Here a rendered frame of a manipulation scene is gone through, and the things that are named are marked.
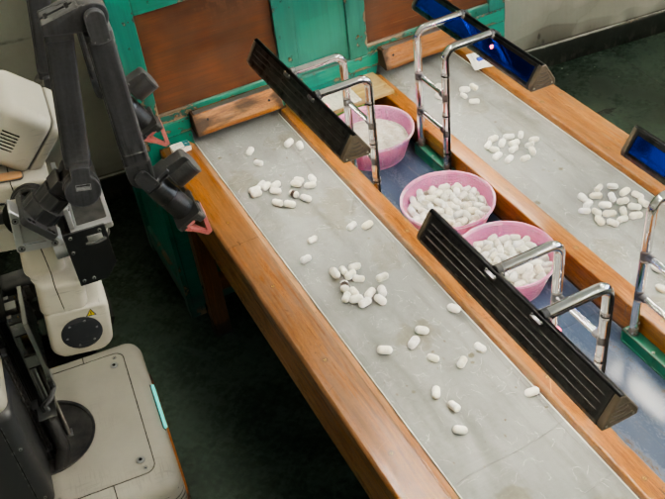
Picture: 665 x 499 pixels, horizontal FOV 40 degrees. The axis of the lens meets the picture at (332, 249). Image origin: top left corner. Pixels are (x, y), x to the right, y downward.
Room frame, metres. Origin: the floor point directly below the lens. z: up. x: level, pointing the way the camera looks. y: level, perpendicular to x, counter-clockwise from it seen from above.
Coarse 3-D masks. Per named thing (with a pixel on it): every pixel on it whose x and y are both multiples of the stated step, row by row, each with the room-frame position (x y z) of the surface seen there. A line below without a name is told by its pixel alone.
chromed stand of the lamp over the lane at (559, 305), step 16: (528, 256) 1.36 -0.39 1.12; (560, 256) 1.39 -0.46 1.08; (560, 272) 1.39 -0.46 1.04; (560, 288) 1.39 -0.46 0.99; (592, 288) 1.25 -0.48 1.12; (608, 288) 1.25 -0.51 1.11; (560, 304) 1.22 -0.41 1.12; (576, 304) 1.22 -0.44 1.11; (608, 304) 1.25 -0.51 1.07; (608, 320) 1.25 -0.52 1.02; (608, 336) 1.25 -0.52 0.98
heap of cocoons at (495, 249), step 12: (492, 240) 1.86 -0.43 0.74; (504, 240) 1.86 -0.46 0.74; (516, 240) 1.86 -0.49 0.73; (528, 240) 1.85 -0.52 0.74; (480, 252) 1.83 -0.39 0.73; (492, 252) 1.81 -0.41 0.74; (504, 252) 1.82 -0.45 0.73; (516, 252) 1.80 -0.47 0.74; (492, 264) 1.77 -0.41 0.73; (528, 264) 1.74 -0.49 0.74; (540, 264) 1.75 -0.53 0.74; (516, 276) 1.71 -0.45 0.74; (528, 276) 1.71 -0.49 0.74; (540, 276) 1.70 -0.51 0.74
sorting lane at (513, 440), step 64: (256, 128) 2.57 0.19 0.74; (320, 192) 2.18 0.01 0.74; (320, 256) 1.89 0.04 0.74; (384, 256) 1.86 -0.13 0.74; (384, 320) 1.62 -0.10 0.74; (448, 320) 1.59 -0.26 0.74; (384, 384) 1.41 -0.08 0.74; (448, 384) 1.39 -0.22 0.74; (512, 384) 1.36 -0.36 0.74; (448, 448) 1.21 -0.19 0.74; (512, 448) 1.19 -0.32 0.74; (576, 448) 1.17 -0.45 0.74
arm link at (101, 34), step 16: (96, 16) 1.66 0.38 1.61; (96, 32) 1.65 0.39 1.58; (112, 32) 1.69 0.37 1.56; (96, 48) 1.68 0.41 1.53; (112, 48) 1.69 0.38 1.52; (96, 64) 1.68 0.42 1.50; (112, 64) 1.69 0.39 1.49; (112, 80) 1.68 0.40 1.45; (112, 96) 1.68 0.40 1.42; (128, 96) 1.69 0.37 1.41; (112, 112) 1.68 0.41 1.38; (128, 112) 1.69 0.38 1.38; (112, 128) 1.69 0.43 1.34; (128, 128) 1.68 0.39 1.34; (128, 144) 1.68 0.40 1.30; (144, 144) 1.69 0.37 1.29; (128, 160) 1.67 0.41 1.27; (144, 160) 1.68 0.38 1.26; (128, 176) 1.67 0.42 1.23
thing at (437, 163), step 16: (448, 16) 2.42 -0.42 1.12; (464, 16) 2.43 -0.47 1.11; (416, 32) 2.39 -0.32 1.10; (496, 32) 2.31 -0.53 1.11; (416, 48) 2.38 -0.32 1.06; (448, 48) 2.25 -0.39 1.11; (416, 64) 2.38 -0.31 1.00; (448, 64) 2.25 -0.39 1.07; (416, 80) 2.39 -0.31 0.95; (448, 80) 2.24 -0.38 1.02; (416, 96) 2.39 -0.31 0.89; (448, 96) 2.24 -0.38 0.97; (448, 112) 2.24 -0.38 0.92; (448, 128) 2.24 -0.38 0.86; (416, 144) 2.40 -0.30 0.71; (448, 144) 2.24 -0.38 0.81; (432, 160) 2.30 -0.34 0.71; (448, 160) 2.24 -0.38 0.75; (448, 176) 2.22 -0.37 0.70
